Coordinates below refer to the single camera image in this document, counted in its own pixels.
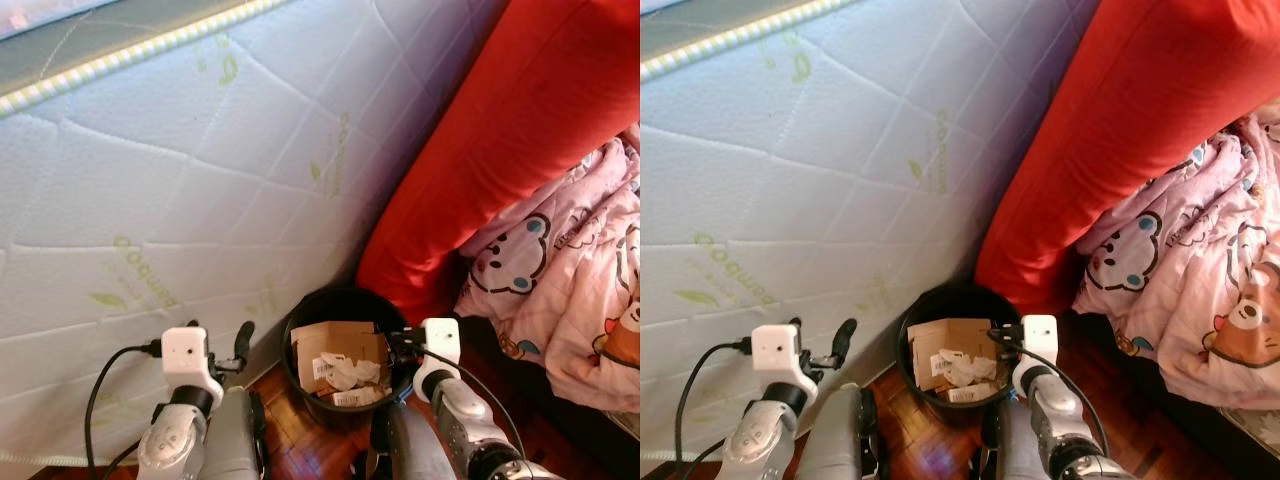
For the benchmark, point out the pink bear print blanket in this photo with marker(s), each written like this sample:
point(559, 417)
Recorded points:
point(1180, 280)
point(570, 260)

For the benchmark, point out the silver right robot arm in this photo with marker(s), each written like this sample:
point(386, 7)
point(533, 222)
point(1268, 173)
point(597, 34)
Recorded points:
point(1060, 420)
point(465, 420)

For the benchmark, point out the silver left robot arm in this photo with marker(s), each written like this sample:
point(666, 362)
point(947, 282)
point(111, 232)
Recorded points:
point(165, 445)
point(755, 445)

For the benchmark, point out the crumpled white paper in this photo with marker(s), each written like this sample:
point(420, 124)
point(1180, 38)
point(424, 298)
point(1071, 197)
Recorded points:
point(965, 370)
point(350, 372)

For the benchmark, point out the white printed label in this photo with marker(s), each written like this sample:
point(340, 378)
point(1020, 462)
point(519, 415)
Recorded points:
point(350, 398)
point(965, 394)

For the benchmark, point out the brown cardboard piece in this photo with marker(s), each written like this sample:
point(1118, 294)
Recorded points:
point(335, 338)
point(945, 335)

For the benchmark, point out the black round trash bin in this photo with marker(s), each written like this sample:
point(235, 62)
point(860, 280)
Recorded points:
point(950, 297)
point(340, 300)

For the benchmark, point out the grey left robot leg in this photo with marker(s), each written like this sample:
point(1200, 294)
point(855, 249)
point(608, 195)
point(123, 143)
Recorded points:
point(232, 440)
point(835, 440)

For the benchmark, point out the grey robot leg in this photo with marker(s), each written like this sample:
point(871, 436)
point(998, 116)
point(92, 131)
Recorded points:
point(410, 450)
point(835, 440)
point(232, 440)
point(1015, 450)

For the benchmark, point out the grey right robot leg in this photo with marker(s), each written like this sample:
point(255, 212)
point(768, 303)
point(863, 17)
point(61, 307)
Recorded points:
point(1015, 450)
point(410, 450)

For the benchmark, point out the white quilted bamboo mattress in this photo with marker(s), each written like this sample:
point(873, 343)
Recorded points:
point(200, 170)
point(830, 170)

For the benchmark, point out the black bed base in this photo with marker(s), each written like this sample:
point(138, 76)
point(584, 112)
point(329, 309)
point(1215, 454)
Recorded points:
point(560, 430)
point(1170, 430)

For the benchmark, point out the beige floral bed sheet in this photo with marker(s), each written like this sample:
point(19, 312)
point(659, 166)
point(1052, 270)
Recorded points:
point(1258, 430)
point(628, 425)

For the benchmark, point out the red fabric cushion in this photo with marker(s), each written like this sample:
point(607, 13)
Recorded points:
point(1140, 130)
point(520, 130)

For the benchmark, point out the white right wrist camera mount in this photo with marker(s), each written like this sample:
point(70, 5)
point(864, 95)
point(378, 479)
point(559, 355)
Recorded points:
point(1040, 340)
point(440, 345)

